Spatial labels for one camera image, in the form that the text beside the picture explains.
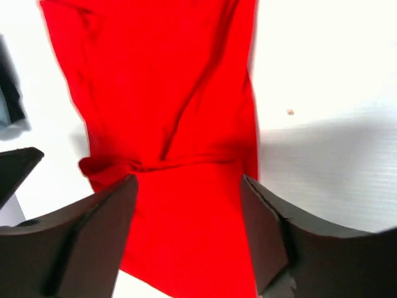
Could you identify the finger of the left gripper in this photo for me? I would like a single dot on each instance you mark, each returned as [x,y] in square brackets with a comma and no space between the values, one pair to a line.
[15,166]

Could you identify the folded light blue t shirt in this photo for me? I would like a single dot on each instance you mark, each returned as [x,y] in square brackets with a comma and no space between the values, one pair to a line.
[5,121]

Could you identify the red t shirt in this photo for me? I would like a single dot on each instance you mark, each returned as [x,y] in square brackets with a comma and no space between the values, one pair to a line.
[165,93]

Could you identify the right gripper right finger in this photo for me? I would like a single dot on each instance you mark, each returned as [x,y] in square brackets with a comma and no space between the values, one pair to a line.
[297,254]

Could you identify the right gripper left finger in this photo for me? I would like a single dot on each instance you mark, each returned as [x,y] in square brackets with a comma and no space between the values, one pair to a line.
[72,252]

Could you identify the folded black t shirt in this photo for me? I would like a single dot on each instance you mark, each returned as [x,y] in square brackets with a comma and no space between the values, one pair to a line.
[10,85]

